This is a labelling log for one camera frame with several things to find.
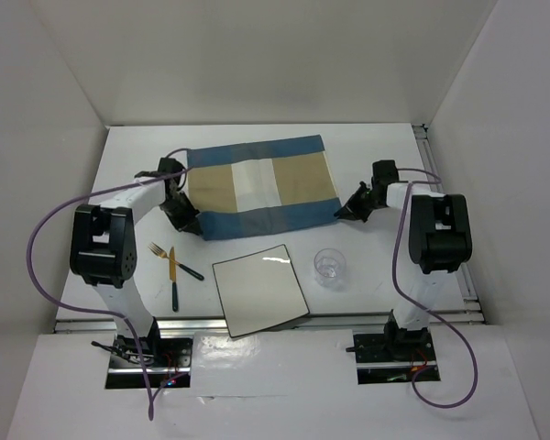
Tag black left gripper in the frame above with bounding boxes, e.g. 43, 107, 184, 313
159, 191, 201, 235

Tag blue beige striped placemat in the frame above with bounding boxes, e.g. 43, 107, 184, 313
187, 135, 341, 241

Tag clear plastic cup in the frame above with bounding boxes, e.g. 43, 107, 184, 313
313, 248, 347, 290

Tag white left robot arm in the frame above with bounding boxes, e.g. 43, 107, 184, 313
70, 157, 203, 366

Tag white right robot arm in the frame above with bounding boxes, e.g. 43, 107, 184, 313
335, 159, 472, 362

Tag white square plate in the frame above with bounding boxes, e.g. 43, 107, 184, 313
212, 244, 309, 338

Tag gold fork green handle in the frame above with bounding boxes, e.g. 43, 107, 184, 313
148, 243, 204, 281

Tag gold knife green handle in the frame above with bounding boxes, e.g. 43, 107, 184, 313
169, 247, 180, 313

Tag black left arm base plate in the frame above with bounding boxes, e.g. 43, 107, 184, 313
104, 337, 193, 390

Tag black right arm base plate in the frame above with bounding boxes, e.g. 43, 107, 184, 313
346, 334, 441, 385

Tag aluminium front rail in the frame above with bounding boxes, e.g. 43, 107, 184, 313
54, 310, 486, 334

